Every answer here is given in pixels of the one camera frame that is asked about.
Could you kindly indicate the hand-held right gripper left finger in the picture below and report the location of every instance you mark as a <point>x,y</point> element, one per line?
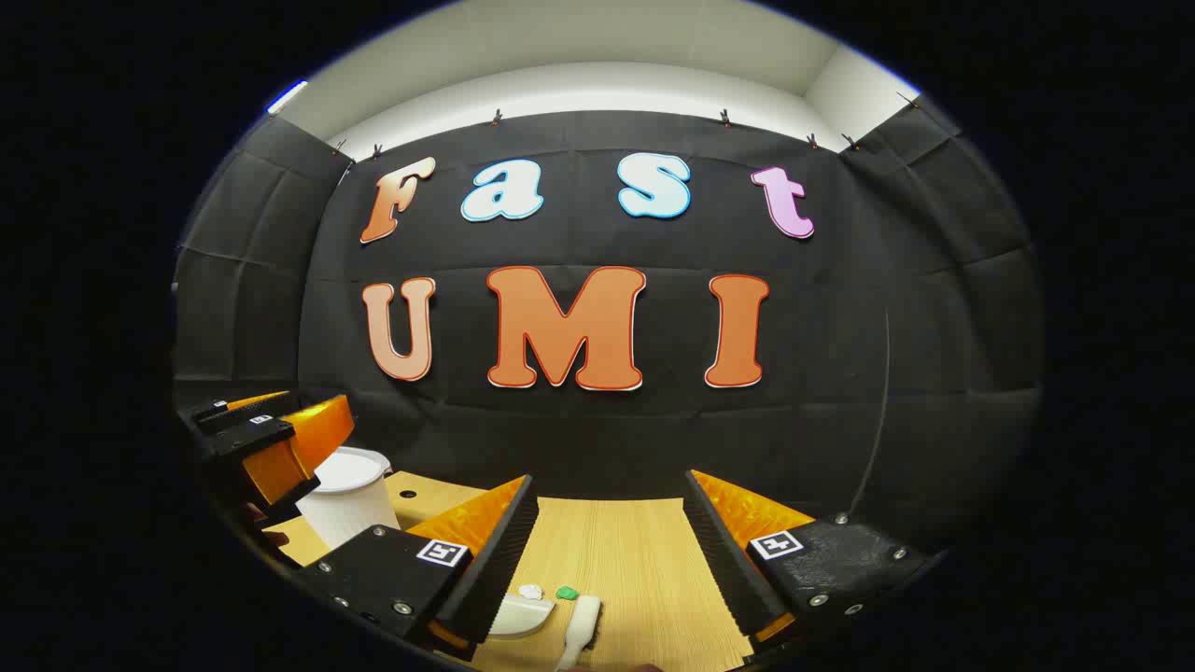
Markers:
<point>499,551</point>

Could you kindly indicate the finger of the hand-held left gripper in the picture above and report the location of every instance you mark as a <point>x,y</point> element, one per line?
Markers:
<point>213,411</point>
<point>252,437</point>

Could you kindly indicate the white ribbed garbage bin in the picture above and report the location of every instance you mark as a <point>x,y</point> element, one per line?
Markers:
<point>350,513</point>

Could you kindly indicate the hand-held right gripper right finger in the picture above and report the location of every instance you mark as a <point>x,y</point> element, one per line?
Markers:
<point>724,560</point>

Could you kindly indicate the small white broom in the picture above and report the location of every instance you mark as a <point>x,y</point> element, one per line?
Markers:
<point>581,625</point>

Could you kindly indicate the white paper ball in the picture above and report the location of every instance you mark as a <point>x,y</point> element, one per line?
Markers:
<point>531,592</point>

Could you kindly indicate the ceiling light strip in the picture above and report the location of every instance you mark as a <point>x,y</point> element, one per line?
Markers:
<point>288,96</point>

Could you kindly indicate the grey dustpan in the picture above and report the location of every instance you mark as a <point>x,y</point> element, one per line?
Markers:
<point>518,618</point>

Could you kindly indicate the wooden desktop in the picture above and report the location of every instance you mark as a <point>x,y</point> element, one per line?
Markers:
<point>616,560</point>

